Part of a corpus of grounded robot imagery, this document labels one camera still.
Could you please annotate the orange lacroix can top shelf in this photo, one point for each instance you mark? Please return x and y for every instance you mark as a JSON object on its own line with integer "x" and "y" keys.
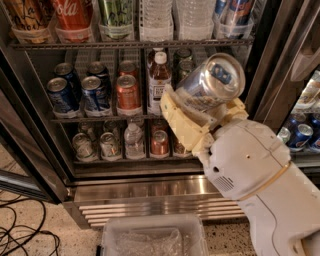
{"x": 31, "y": 19}

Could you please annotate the silver can bottom far left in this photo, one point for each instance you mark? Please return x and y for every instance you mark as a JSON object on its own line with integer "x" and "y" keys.
{"x": 85, "y": 151}

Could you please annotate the stainless fridge base grille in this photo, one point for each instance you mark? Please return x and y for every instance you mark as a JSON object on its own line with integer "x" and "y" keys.
{"x": 91, "y": 205}

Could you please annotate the orange can bottom front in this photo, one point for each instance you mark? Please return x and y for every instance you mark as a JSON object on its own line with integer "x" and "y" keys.
{"x": 159, "y": 144}

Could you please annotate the iced tea bottle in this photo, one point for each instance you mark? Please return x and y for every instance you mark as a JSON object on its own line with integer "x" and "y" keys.
{"x": 159, "y": 75}
{"x": 151, "y": 56}

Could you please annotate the clear water bottle left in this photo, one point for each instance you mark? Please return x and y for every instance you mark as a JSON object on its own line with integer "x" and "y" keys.
{"x": 155, "y": 20}

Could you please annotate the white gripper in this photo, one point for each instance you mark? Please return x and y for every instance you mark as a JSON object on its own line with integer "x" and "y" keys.
{"x": 247, "y": 159}

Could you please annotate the green lacroix can middle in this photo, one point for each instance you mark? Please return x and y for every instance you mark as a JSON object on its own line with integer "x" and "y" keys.
{"x": 185, "y": 67}

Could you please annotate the small water bottle bottom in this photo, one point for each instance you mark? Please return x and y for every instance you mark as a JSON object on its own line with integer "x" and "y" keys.
{"x": 134, "y": 142}

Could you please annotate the green lacroix can top shelf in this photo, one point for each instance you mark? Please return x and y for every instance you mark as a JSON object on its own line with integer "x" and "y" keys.
{"x": 116, "y": 17}

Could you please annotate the orange soda can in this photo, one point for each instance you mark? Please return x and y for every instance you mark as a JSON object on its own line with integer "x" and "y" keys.
{"x": 128, "y": 68}
{"x": 128, "y": 96}

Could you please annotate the top wire shelf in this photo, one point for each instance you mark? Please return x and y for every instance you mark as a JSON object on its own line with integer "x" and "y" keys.
{"x": 130, "y": 44}

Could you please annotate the iced tea bottle back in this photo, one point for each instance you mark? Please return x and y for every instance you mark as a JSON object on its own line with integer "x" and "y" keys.
{"x": 151, "y": 56}

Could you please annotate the right fridge door frame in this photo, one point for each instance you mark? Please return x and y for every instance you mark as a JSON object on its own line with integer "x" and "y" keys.
{"x": 284, "y": 54}

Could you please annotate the clear water bottle right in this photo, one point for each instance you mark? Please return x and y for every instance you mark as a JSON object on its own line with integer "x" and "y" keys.
{"x": 193, "y": 19}

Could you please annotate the silver redbull can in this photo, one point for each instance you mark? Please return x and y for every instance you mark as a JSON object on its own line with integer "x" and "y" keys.
{"x": 216, "y": 81}

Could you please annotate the blue pepsi can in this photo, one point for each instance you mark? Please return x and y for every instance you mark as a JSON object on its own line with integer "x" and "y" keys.
{"x": 68, "y": 72}
{"x": 99, "y": 70}
{"x": 96, "y": 101}
{"x": 65, "y": 104}

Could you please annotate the blue can right compartment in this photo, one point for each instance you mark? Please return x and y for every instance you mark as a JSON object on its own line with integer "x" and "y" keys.
{"x": 300, "y": 136}

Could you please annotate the middle wire shelf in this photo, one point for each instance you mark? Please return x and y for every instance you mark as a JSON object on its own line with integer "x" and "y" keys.
{"x": 52, "y": 118}

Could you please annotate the clear plastic bin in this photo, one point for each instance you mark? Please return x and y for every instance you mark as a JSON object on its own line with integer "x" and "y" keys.
{"x": 159, "y": 235}

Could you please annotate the blue pepsi can back left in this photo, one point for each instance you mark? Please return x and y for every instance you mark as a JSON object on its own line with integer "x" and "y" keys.
{"x": 68, "y": 72}

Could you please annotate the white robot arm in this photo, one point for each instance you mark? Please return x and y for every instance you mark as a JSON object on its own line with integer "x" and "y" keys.
{"x": 284, "y": 214}

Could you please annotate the open fridge glass door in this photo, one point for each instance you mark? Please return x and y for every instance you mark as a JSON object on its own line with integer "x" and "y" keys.
{"x": 23, "y": 141}

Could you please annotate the copper can bottom front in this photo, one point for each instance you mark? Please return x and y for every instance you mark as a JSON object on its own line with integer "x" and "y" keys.
{"x": 179, "y": 150}

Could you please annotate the orange soda can front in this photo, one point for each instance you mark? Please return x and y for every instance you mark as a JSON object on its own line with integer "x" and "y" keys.
{"x": 128, "y": 96}

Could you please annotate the wire shelf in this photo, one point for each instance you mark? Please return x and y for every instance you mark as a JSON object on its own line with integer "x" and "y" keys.
{"x": 130, "y": 44}
{"x": 52, "y": 118}

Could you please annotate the orange soda can back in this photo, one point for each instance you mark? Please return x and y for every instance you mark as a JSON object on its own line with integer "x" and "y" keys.
{"x": 128, "y": 68}

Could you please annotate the blue pepsi can back right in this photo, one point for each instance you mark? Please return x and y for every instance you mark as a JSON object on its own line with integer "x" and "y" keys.
{"x": 99, "y": 70}

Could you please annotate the red coca cola can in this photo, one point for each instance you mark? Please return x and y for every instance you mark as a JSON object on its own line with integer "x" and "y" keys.
{"x": 74, "y": 17}

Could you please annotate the blue pepsi can front right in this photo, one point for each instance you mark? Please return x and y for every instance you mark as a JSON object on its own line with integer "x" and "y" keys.
{"x": 96, "y": 101}

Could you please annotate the iced tea bottle front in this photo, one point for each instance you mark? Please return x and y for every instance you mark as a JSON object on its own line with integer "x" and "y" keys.
{"x": 159, "y": 75}

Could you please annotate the clear water bottle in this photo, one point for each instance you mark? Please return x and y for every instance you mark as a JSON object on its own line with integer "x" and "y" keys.
{"x": 193, "y": 19}
{"x": 155, "y": 20}

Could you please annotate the blue pepsi can front left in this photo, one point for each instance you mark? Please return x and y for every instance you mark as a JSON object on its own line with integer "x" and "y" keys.
{"x": 65, "y": 104}

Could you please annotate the green lacroix can back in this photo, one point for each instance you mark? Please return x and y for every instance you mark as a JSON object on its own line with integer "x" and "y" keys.
{"x": 182, "y": 54}

